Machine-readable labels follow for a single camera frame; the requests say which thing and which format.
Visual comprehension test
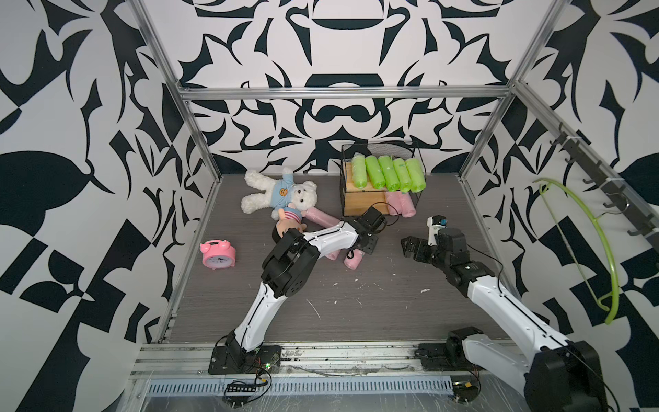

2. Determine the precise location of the green trash bag roll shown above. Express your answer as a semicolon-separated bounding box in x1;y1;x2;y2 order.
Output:
378;156;400;192
393;158;412;193
405;158;427;193
351;153;368;190
365;156;386;190

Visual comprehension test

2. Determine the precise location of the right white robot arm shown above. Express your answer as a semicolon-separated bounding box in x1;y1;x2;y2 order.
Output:
401;228;609;411

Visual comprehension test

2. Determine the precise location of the pink alarm clock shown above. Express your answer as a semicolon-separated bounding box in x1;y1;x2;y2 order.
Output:
199;240;236;270

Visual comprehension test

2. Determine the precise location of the green plastic hanger hoop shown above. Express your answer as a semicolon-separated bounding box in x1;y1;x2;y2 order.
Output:
534;178;621;326

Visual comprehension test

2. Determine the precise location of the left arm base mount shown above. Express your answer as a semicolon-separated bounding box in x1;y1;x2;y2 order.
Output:
208;344;282;375

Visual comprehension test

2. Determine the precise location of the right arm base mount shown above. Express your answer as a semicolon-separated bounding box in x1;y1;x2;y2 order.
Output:
415;326;482;371

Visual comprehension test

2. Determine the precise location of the round-face plush doll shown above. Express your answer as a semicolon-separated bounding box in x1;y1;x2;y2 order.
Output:
272;206;307;243

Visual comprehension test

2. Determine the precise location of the black wall hook rail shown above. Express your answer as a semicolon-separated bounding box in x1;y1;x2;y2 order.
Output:
551;122;658;252

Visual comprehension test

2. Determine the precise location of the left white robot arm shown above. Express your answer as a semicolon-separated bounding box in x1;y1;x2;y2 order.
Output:
225;207;386;355

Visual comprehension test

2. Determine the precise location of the pink trash bag roll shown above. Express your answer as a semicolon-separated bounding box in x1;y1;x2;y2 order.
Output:
326;250;340;261
399;192;416;218
343;249;365;271
385;192;403;216
305;208;340;228

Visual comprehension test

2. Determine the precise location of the black wire wooden shelf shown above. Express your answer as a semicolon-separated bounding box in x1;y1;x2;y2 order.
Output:
340;141;427;216

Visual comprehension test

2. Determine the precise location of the white teddy bear blue shirt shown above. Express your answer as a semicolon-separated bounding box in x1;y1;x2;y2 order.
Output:
240;168;319;220

